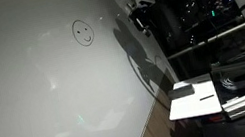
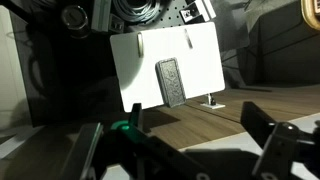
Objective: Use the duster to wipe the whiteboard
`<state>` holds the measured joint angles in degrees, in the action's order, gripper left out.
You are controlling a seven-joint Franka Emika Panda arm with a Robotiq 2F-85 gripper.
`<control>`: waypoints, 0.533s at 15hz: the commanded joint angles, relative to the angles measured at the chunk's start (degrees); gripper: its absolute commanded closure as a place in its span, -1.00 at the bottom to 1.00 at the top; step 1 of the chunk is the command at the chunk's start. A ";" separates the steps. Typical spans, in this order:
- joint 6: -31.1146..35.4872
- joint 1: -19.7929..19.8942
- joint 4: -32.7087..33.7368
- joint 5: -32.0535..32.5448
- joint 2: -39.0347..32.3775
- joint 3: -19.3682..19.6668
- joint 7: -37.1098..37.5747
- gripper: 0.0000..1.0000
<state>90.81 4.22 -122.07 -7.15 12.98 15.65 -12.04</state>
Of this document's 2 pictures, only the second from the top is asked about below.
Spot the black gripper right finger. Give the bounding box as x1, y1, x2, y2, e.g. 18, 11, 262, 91
240, 101, 300, 180

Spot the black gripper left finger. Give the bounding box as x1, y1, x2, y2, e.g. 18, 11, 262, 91
109, 102, 214, 180

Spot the black foam whiteboard duster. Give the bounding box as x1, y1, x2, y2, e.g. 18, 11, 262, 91
155, 57, 187, 108

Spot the dark fabric curtain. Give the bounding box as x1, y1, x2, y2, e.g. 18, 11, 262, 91
219, 0, 320, 88

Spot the small white metal board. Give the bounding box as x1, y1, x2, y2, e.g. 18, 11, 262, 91
109, 21, 226, 114

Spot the round black knob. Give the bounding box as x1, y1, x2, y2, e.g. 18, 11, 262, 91
60, 4, 90, 38

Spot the curved wooden object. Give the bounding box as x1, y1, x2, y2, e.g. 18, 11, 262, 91
300, 0, 320, 32

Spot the white labelled box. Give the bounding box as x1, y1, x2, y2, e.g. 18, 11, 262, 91
179, 0, 217, 24

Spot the large wall whiteboard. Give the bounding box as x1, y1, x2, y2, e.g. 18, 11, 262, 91
0, 112, 320, 180

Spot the white board support bracket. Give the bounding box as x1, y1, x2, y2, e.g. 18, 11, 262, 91
200, 93, 226, 110

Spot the coiled grey cable bundle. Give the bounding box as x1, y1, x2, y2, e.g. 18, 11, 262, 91
112, 0, 162, 24

